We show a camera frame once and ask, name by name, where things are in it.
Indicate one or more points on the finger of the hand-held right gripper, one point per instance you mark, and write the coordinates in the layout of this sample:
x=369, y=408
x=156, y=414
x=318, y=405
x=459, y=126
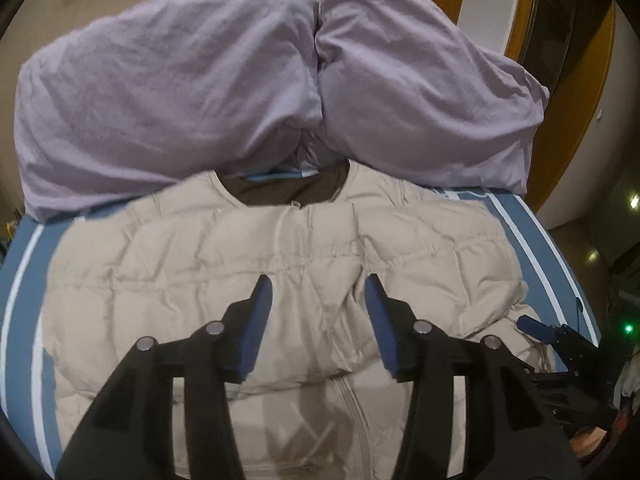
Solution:
x=535, y=329

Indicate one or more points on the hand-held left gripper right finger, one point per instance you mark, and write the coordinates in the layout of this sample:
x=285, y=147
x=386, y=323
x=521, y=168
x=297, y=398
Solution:
x=382, y=330

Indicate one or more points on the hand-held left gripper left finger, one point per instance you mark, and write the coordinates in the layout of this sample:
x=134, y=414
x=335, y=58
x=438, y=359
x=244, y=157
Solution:
x=252, y=330

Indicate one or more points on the beige puffer jacket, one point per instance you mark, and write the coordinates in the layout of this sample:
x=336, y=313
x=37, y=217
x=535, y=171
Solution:
x=200, y=260

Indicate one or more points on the blue white striped bed sheet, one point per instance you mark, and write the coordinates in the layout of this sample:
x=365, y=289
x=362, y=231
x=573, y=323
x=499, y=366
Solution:
x=27, y=285

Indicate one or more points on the lavender pillow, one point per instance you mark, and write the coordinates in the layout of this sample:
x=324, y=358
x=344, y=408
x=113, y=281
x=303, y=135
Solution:
x=165, y=90
x=415, y=90

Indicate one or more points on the wooden door frame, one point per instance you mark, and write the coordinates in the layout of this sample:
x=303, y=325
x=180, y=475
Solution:
x=606, y=60

